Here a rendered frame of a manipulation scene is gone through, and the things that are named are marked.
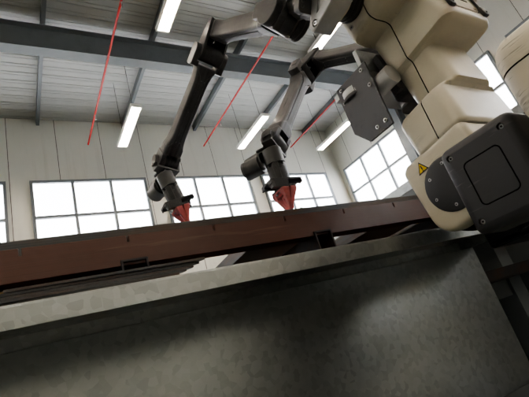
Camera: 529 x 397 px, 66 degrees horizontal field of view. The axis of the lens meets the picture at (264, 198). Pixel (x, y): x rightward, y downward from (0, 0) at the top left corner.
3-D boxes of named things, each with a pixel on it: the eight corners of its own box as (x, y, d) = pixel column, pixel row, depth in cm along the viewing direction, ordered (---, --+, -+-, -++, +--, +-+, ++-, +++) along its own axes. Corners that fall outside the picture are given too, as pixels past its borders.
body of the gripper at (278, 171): (262, 194, 114) (255, 171, 116) (293, 192, 119) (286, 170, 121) (271, 184, 109) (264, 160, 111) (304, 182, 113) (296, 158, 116)
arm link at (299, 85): (303, 55, 143) (319, 79, 149) (290, 61, 146) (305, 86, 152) (269, 133, 116) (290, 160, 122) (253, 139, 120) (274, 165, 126)
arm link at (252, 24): (201, 14, 126) (228, 27, 132) (189, 57, 127) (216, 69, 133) (281, -13, 89) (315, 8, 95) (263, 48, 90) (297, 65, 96)
